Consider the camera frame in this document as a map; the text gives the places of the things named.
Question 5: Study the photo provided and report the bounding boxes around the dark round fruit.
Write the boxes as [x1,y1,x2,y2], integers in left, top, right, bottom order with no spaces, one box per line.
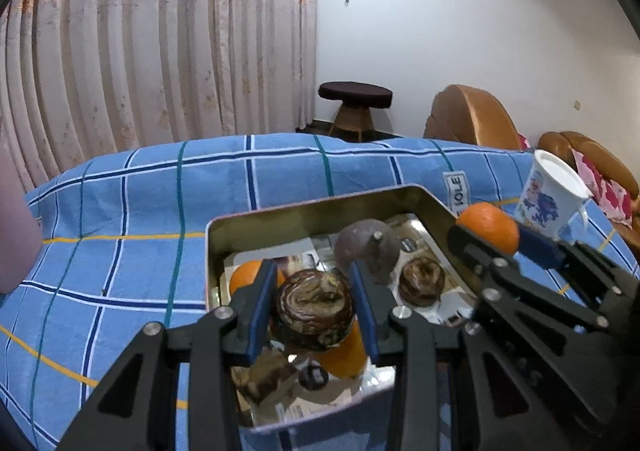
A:
[334,220,401,285]

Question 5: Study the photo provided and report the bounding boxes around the pink pleated curtain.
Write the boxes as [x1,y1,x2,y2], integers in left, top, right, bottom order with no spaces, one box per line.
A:
[0,0,319,192]

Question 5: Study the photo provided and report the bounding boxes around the orange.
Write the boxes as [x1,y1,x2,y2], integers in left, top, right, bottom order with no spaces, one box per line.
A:
[456,202,520,256]
[229,259,287,298]
[315,318,370,379]

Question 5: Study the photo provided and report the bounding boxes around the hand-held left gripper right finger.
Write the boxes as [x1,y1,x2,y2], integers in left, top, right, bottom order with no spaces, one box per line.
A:
[348,261,556,451]

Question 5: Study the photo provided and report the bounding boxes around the cake packet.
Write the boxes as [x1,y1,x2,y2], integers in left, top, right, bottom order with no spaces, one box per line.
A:
[231,348,301,405]

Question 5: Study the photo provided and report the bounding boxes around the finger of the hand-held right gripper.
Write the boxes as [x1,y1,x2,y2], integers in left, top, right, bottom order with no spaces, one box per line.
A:
[447,224,612,338]
[519,225,640,323]

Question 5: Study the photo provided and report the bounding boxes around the metal tin box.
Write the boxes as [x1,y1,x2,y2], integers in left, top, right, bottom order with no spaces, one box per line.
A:
[204,184,482,435]

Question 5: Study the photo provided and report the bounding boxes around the floral pink cushion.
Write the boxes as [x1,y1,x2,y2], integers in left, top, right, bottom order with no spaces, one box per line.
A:
[571,148,640,228]

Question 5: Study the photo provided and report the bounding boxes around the pink plastic pitcher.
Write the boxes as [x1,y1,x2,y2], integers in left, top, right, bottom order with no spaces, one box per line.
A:
[0,181,44,295]

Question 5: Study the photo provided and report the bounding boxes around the brown marbled muffin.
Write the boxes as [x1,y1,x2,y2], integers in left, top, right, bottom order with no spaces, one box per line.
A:
[397,256,447,307]
[271,269,356,352]

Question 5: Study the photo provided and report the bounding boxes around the white printed cup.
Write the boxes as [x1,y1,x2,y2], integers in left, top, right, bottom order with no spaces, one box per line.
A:
[514,150,595,245]

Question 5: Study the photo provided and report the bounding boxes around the blue checked tablecloth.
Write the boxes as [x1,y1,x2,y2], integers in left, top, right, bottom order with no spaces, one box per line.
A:
[0,132,640,451]

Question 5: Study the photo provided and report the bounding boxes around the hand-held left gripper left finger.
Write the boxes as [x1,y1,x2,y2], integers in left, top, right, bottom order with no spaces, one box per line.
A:
[55,258,279,451]

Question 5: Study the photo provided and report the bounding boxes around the dark round stool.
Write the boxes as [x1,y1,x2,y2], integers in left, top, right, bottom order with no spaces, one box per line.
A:
[318,81,394,139]

